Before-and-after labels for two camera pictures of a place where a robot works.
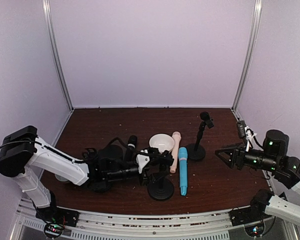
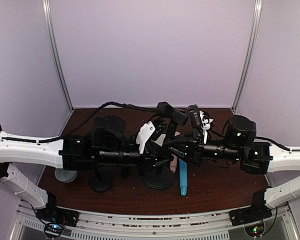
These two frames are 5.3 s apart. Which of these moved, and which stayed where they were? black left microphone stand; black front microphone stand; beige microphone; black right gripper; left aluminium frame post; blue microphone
Moved: black front microphone stand; black right gripper
Stayed: black left microphone stand; beige microphone; left aluminium frame post; blue microphone
